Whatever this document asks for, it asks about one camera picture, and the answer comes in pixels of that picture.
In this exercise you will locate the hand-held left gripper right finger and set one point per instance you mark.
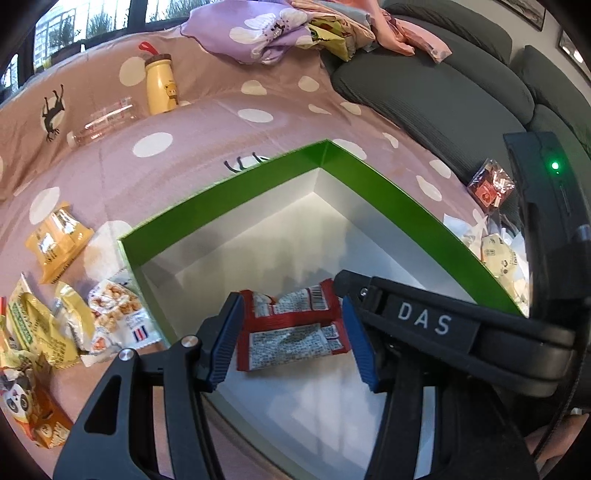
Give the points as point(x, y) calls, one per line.
point(364, 350)

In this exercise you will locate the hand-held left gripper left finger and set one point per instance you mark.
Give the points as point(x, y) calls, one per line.
point(224, 341)

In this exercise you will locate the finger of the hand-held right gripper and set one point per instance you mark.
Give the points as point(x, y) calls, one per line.
point(425, 318)

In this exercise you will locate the pale yellow snack packet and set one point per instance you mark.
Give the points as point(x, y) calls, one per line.
point(501, 256)

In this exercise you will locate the dark red snack packet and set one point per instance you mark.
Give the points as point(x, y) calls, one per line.
point(491, 184)

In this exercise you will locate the white snack packet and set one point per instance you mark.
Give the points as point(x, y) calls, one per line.
point(464, 230)

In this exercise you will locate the white biscuit ball packet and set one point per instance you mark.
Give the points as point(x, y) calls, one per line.
point(115, 309)

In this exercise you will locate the pale yellow-green snack packet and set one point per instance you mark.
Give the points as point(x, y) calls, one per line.
point(76, 318)

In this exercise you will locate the green cardboard box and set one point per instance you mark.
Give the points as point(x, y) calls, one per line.
point(277, 184)

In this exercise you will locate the green label cracker packet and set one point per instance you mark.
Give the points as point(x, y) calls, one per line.
point(32, 323)

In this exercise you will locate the orange-yellow cake packet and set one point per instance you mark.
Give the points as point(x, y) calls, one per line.
point(55, 244)

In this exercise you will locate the orange panda snack packet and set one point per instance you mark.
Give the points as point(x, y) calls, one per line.
point(32, 406)

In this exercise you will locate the person's right hand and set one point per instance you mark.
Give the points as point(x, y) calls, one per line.
point(568, 438)

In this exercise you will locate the grey sofa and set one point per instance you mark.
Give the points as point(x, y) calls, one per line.
point(438, 106)

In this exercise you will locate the pink dotted blanket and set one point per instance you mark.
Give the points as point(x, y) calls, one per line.
point(277, 124)

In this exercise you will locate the pink cloth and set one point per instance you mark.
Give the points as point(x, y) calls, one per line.
point(397, 32)

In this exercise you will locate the clear plastic bottle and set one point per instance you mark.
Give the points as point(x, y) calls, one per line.
point(106, 122)

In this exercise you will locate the yellow bottle with red lid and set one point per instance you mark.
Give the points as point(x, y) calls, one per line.
point(161, 87)

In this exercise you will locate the yellow snack bag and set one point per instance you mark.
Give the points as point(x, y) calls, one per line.
point(330, 41)

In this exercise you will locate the purple floral pillow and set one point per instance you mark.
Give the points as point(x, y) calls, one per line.
point(221, 27)

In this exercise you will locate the window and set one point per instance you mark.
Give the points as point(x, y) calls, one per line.
point(92, 23)

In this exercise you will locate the wall picture frame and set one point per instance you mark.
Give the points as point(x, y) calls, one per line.
point(570, 46)
point(524, 11)

